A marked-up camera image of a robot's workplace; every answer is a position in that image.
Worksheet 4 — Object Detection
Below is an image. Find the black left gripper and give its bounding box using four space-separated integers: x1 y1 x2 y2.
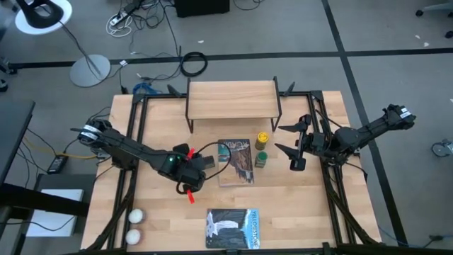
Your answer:
173 143 207 194

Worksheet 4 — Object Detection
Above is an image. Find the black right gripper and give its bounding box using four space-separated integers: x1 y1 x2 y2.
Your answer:
275 115 326 172

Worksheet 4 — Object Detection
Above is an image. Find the yellow-lidded spice jar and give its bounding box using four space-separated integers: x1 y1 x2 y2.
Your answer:
254 131 270 152

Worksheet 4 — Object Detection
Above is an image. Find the green-lidded spice jar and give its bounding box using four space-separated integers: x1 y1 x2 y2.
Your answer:
254 151 269 169

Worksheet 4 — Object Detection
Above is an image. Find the Acadia picture book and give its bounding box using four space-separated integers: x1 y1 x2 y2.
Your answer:
217 138 256 188

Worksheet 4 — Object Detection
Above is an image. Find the Yellowstone picture book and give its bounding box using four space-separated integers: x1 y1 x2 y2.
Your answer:
205 208 261 250

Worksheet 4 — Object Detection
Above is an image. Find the small round candle tin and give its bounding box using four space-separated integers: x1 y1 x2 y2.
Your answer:
125 228 142 246
127 208 145 225

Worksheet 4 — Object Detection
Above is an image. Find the black power adapter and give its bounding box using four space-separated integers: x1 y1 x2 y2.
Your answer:
47 154 69 174

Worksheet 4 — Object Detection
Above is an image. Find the grey caster wheel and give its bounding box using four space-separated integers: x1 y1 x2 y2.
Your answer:
430 140 453 158

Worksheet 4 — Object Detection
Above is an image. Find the white box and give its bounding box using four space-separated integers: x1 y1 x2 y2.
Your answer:
25 188 85 237

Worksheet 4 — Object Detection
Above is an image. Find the black box on floor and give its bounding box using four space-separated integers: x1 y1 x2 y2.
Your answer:
174 0 231 18

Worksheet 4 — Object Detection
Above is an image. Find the black desk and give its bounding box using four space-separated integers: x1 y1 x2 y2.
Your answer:
0 100 36 185

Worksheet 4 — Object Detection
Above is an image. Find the office chair base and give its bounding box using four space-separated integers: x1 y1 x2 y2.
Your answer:
415 0 453 39

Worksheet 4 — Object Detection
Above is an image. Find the left arm cable with red ties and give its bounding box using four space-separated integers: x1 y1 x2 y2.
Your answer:
176 141 233 205

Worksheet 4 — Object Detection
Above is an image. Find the black aluminium table frame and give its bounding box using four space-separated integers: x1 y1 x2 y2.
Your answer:
84 90 382 255

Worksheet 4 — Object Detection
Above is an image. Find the wooden shelf with black frame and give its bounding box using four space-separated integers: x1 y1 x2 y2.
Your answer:
184 76 283 135

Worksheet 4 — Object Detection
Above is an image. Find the blue cable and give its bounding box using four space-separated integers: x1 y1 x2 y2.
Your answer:
132 81 160 96

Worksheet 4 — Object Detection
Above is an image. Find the coiled black cable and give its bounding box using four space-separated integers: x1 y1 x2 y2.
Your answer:
180 51 209 78

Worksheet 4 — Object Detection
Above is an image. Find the yellow floor cable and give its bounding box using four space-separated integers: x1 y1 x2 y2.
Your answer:
23 136 98 160

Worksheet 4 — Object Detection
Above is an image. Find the ring light floor lamp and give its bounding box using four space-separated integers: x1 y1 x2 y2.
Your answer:
13 0 112 89

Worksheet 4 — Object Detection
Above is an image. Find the white power strip with cables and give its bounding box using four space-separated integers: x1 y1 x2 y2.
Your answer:
105 10 134 38

